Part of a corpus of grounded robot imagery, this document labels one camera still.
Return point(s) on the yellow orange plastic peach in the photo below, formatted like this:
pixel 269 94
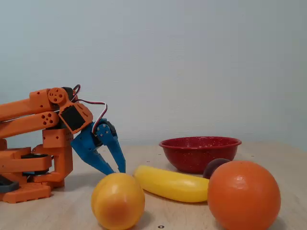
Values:
pixel 117 201

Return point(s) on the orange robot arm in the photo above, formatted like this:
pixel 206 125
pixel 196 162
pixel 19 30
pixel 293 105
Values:
pixel 19 107

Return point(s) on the red speckled enamel bowl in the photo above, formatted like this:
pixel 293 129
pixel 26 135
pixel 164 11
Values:
pixel 192 155

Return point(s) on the orange robot base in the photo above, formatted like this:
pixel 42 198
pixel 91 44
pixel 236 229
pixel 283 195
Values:
pixel 24 191

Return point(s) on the dark grey table clamp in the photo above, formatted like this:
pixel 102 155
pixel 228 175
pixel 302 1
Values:
pixel 9 186

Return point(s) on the orange plastic orange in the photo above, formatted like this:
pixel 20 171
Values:
pixel 244 196

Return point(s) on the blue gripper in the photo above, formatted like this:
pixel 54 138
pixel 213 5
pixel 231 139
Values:
pixel 84 140

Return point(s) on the yellow plastic banana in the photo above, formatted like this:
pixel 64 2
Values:
pixel 172 187

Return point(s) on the dark purple plastic plum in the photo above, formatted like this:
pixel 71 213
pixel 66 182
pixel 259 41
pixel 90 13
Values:
pixel 213 166

